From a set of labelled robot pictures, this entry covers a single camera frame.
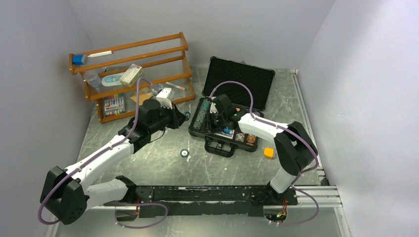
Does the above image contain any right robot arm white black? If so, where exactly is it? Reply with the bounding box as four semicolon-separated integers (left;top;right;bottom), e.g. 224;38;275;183
210;94;318;204

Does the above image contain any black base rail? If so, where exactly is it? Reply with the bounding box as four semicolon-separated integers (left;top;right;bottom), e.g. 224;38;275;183
117;185;298;218

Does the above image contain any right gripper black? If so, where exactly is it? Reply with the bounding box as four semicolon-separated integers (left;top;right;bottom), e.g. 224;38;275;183
202;110;226;134

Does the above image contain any blue playing card deck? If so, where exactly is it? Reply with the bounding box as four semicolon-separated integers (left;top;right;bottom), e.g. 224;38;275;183
215;129;235;139

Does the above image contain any marker pen set pack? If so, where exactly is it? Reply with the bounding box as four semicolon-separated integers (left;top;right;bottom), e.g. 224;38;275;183
103;93;126;118

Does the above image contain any yellow notepad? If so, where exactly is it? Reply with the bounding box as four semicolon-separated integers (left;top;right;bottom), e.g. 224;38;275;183
130;87;153;106

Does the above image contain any oval light blue dish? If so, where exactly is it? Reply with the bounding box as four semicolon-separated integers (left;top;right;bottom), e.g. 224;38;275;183
101;73;124;87

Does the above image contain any white green carton box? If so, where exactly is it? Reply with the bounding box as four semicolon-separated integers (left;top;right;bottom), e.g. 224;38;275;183
120;64;143;87

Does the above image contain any clear plastic bottle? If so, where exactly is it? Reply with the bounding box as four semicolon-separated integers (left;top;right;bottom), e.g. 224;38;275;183
84;71;101;88

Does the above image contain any black poker set case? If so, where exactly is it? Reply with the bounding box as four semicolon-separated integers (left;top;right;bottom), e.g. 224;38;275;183
188;56;276;158

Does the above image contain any green orange chip row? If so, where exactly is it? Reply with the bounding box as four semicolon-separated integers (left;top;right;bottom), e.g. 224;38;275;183
235;133;245;142

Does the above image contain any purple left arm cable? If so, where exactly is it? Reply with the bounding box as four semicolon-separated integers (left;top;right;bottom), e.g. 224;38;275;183
37;77;160;225

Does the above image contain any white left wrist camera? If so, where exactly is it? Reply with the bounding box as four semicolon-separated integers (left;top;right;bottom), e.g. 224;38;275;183
156;87;174;110

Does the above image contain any white dealer button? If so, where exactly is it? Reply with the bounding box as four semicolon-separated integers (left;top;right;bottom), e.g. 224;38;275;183
263;147;275;159

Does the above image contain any green chip stack row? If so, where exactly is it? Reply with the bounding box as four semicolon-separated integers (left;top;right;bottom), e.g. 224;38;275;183
192;99;210;130

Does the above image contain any aluminium frame rail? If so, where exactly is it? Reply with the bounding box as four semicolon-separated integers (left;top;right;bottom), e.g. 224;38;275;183
290;70;343;208

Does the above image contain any blue white eraser block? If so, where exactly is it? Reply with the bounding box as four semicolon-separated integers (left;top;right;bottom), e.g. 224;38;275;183
72;54;88;65

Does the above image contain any orange wooden shelf rack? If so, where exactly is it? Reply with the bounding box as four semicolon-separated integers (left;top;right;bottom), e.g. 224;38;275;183
69;32;195;123

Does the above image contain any cleaning gel jar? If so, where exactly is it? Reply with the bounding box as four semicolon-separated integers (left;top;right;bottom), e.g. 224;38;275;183
151;84;164;96

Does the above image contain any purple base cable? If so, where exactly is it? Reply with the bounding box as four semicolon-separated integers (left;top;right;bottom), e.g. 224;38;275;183
108;202;169;230
268;185;320;227

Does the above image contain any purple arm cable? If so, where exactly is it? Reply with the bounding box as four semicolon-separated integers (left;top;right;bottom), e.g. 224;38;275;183
37;77;160;225
209;80;321;187

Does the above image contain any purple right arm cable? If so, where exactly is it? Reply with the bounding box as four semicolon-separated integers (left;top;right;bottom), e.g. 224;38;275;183
209;80;321;187

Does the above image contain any white pink pen lower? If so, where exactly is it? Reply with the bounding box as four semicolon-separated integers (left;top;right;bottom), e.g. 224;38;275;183
166;82;186;91

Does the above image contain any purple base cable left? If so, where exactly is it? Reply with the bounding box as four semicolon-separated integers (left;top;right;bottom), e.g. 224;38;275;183
108;202;169;230

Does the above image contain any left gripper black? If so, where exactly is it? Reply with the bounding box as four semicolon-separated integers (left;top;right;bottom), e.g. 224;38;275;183
149;101;187;133

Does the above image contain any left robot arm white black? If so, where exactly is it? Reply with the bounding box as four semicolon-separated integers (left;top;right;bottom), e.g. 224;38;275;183
38;99;189;225

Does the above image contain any white red pen top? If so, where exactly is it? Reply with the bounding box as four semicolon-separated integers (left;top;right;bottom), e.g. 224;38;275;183
88;50;114;58

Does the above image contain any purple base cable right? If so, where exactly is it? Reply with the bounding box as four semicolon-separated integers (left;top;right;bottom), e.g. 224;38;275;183
268;185;320;227

